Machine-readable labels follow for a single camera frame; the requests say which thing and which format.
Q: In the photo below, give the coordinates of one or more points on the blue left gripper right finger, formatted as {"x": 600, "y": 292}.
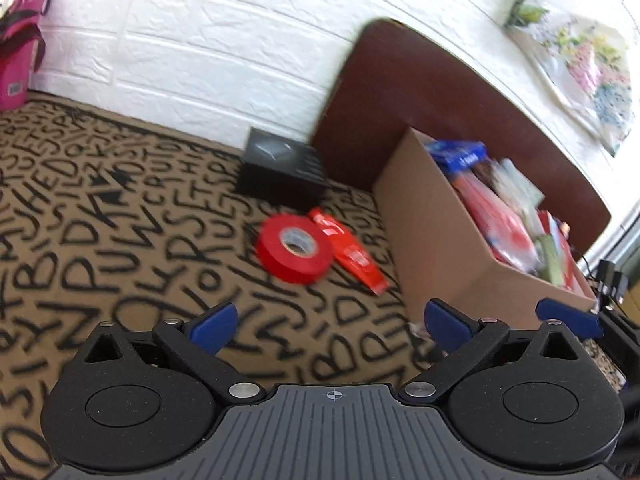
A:
{"x": 447, "y": 326}

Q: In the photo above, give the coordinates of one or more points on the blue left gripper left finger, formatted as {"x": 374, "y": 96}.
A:
{"x": 212, "y": 330}

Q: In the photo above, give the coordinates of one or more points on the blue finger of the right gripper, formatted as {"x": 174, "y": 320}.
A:
{"x": 583, "y": 324}

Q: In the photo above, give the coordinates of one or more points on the red tape roll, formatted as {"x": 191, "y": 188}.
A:
{"x": 293, "y": 249}

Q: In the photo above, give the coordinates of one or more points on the blue medicine box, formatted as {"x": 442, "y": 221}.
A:
{"x": 453, "y": 157}

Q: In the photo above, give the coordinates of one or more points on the gold bar keychain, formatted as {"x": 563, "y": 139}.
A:
{"x": 550, "y": 266}

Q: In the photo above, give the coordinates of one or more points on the brown cardboard box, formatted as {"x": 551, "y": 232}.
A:
{"x": 438, "y": 251}

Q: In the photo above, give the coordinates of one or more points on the red tube package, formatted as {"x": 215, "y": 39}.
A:
{"x": 349, "y": 253}

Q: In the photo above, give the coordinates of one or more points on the black cardboard box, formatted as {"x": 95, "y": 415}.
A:
{"x": 282, "y": 171}

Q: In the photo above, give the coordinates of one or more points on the dark brown headboard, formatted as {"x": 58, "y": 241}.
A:
{"x": 395, "y": 78}

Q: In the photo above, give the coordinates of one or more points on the floral pillow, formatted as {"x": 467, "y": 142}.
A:
{"x": 587, "y": 54}

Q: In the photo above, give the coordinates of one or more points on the pink bottle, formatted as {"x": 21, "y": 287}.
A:
{"x": 22, "y": 49}

